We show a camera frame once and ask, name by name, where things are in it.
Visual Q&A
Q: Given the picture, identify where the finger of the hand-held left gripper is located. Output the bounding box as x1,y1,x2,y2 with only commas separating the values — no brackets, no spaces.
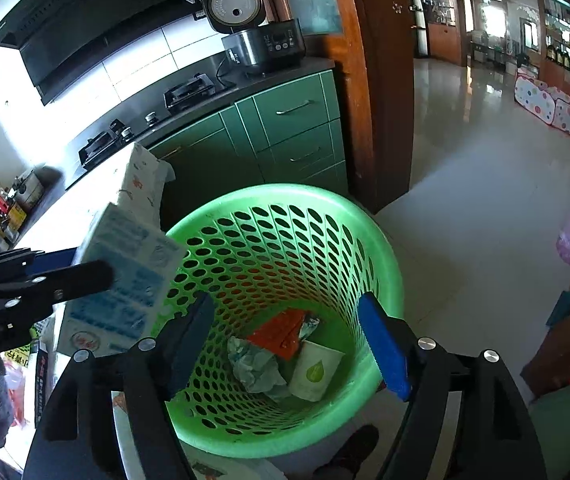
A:
0,247,81,286
0,260,116,356

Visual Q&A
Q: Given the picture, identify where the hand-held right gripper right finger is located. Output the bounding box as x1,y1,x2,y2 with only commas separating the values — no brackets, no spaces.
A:
357,292,548,480

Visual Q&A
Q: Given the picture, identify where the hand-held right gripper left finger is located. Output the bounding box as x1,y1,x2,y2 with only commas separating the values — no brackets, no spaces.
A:
22,291,216,480

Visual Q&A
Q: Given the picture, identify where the white and blue milk carton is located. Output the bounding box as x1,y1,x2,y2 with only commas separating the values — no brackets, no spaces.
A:
58,202,188,356

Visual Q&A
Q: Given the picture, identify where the green perforated plastic basket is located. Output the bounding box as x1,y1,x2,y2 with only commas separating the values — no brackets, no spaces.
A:
152,183,405,461

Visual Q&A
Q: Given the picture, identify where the crumpled pale paper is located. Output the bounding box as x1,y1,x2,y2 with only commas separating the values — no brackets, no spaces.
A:
227,337,291,401

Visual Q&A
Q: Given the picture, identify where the metal lidded pot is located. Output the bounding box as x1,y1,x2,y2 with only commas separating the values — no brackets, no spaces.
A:
15,170,46,212

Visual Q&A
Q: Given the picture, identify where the white paper cup green leaf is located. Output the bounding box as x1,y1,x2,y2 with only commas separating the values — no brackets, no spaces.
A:
287,340,346,402

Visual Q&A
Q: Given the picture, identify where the cluster of condiment bottles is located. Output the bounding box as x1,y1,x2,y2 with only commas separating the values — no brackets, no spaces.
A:
0,170,46,252

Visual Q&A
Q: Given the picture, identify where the crumpled foil wrapper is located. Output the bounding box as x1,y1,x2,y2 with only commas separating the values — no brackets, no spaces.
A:
297,314,322,343

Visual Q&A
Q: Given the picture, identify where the orange snack packet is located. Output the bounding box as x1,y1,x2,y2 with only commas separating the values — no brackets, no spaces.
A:
245,310,308,360

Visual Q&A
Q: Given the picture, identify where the person's dark shoe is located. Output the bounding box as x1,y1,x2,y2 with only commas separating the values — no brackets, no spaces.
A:
314,425,381,480

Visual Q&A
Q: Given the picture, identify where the cartoon printed white tablecloth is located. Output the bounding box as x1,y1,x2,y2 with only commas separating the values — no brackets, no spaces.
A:
15,142,286,480

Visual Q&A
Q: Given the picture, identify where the black gas stove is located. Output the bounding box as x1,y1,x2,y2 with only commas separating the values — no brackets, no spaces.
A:
65,72,238,190

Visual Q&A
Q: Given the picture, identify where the brown cardboard box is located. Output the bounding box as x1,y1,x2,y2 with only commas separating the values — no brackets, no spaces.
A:
520,250,570,401

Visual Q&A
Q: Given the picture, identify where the green kitchen cabinet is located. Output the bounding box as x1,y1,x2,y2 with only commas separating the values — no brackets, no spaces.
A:
147,69,350,231

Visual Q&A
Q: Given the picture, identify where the black range hood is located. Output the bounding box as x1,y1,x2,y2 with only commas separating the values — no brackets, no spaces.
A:
0,0,203,106

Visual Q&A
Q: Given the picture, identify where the polka dot play tent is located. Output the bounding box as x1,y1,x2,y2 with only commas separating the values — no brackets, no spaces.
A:
514,72,570,137

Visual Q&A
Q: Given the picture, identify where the black rice cooker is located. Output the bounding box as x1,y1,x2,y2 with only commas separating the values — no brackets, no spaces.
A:
200,0,307,72

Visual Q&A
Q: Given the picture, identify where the wooden display cabinet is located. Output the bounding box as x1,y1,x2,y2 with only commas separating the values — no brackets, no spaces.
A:
537,0,570,96

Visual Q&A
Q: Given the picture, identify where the brown wooden door frame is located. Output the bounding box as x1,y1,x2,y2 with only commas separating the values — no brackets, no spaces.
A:
247,0,416,213

